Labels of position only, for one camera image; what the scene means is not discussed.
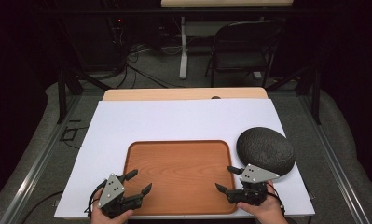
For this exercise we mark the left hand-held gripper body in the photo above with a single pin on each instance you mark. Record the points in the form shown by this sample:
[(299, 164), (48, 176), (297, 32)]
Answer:
[(110, 193)]

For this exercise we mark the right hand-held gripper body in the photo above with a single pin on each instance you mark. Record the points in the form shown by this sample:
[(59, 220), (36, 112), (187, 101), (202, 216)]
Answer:
[(256, 175)]

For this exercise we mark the person's left hand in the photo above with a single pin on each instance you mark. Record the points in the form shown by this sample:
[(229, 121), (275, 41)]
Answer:
[(109, 220)]

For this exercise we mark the person's right hand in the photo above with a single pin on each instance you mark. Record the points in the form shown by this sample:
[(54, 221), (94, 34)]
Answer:
[(267, 213)]

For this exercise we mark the dark grey textured oval plate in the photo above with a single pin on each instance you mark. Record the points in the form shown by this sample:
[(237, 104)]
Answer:
[(266, 149)]

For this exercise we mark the brown wooden tray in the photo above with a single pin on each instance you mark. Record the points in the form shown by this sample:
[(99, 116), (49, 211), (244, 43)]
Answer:
[(180, 174)]

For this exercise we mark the white board sheet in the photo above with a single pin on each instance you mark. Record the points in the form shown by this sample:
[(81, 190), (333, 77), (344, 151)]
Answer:
[(174, 121)]

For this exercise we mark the light wooden table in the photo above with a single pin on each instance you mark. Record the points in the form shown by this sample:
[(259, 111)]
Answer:
[(180, 94)]

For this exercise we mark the black folding chair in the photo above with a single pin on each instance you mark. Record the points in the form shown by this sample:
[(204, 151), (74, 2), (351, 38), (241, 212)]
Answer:
[(245, 43)]

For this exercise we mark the white desk leg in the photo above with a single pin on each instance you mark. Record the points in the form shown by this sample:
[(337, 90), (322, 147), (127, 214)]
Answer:
[(183, 53)]

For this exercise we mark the dark equipment with red light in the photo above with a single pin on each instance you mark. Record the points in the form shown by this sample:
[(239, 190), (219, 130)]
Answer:
[(118, 34)]

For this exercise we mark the light desk top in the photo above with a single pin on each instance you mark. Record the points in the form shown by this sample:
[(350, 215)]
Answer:
[(227, 2)]

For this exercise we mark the black square floor bracket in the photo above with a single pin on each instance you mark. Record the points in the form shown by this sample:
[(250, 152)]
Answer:
[(69, 134)]

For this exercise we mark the aluminium floor rail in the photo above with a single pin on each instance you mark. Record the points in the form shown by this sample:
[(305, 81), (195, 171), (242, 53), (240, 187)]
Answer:
[(336, 168), (34, 174)]

